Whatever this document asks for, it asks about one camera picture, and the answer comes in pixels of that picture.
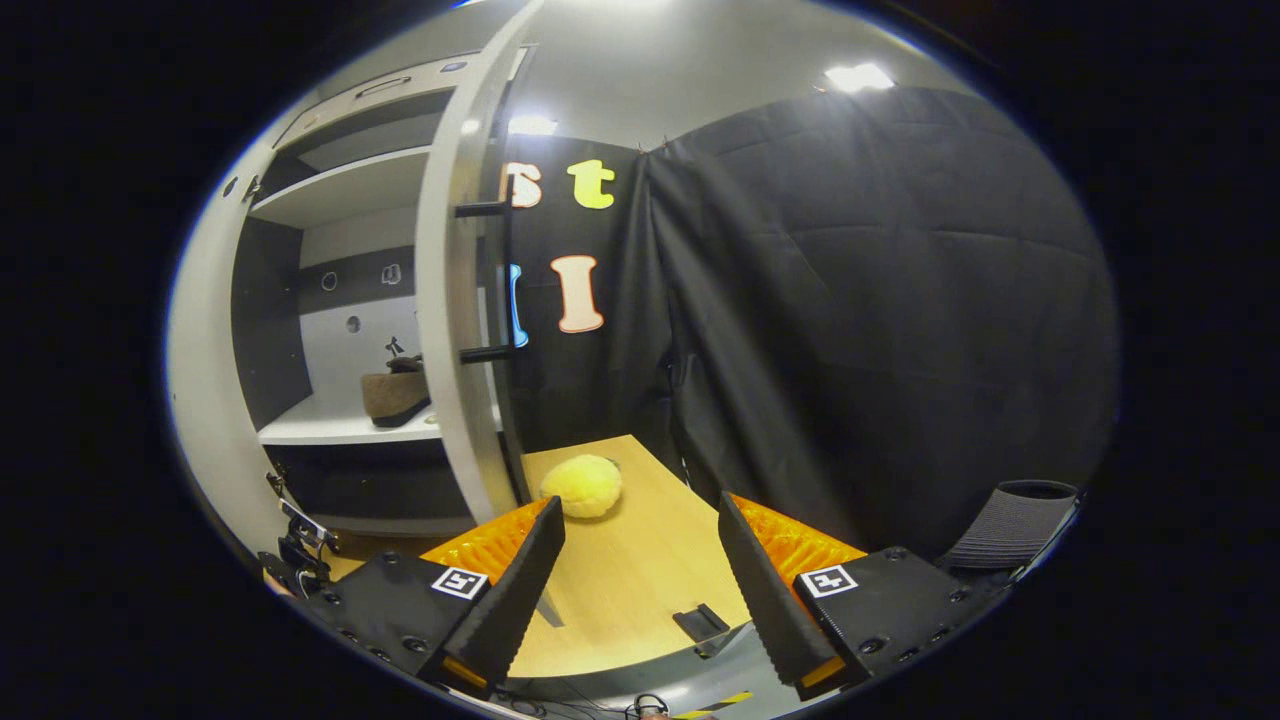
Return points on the grey ribbed object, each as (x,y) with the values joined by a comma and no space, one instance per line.
(1010,525)

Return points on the black bracket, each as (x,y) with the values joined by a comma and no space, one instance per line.
(700,620)

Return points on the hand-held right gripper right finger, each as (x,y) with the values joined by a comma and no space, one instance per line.
(770,610)

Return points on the yellow black hazard tape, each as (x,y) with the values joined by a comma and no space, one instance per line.
(715,703)

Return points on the brown fuzzy shoe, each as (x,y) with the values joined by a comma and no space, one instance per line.
(395,393)

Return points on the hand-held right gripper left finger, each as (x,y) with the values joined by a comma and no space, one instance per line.
(518,600)

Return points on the grey shoe cabinet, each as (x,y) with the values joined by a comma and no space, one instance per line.
(270,330)

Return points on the black backdrop cloth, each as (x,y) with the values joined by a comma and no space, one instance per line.
(880,330)

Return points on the ceiling light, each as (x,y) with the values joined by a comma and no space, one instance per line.
(858,77)
(530,125)

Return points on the yellow plush toy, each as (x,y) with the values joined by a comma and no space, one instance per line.
(582,486)

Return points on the grey cabinet drawer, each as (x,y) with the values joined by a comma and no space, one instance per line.
(400,90)

